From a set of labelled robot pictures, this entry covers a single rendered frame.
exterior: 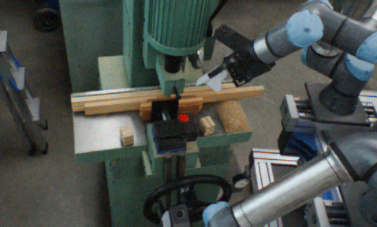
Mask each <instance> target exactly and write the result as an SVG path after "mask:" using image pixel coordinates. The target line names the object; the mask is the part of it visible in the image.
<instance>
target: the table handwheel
mask: <svg viewBox="0 0 377 227"><path fill-rule="evenodd" d="M175 177H176V179H175V180H171V181H169V182H167V183H166V184H163V185H162V186H160V187H159V188H156V190H154V191H153V192H152V193H151V194H150V195H149V196H148V197H147V198H146V201H145V202H144V205H143V214H144V216H145V218H146V219H147V220H148V221H149V222H150V223H154V224H156V225H160V219H159V218H158V215H157V213H153V212H152V207H153V205H154V204H155V202H156V201H157V200H158V199H160V198H162V197H163V196H164V195H166V194H167V193H169V192H172V191H174V190H176V189H178V188H179V192H180V195H179V196H178V197H177V201H178V203H177V204H175V205H174V206H177V205H181V204H183V205H186V206H187V207H188V212H189V213H192V212H193V211H195V210H196V209H197V208H198V206H203V207H209V206H210V205H212V204H216V203H217V202H229V201H230V199H231V195H232V188H231V184H230V183H229V182H228V181H227V180H226V179H224V178H223V177H219V176H217V175H213V174H207V173H201V174H194V175H189V176H186V174H185V176H184V177H179V178H177V176H175ZM195 184H216V185H218V186H219V187H220V188H222V189H223V195H222V196H221V198H220V199H219V200H218V201H217V202H216V203H213V202H203V201H199V200H197V198H196V193H195V192H194V191H193V189H194V187H195ZM204 210H205V209H204ZM204 210H202V211H200V212H199V213H195V214H191V215H189V220H190V222H191V223H195V222H198V221H200V220H203V212H204Z"/></svg>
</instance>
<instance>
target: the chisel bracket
mask: <svg viewBox="0 0 377 227"><path fill-rule="evenodd" d="M164 67H165V60H164V53H158V54H156V72H157V74H158V78H159V81H160V86H161V89H162V92H163V95H175V93H174V87H176V88H177V92H178V94H183V93H184V89H185V74H184V72H183V71H182V68H180V71H179V72H177V73H175V74H172V73H168V72H167V71H166V70H165V68H164Z"/></svg>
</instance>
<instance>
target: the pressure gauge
mask: <svg viewBox="0 0 377 227"><path fill-rule="evenodd" d="M245 181H246V182H245ZM232 182H233V184H234V187H235V188H244V187H245V186H247V185H248V184H249V180H248V176H247V174H246V173H239V174H237V175H235V176H234V177H233V178H232Z"/></svg>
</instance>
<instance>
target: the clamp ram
mask: <svg viewBox="0 0 377 227"><path fill-rule="evenodd" d="M178 104H179V101H177V100H176V99H166V100H159V101H153V102H152V103H151V122H153V121H167V120H173V119H177V108H178Z"/></svg>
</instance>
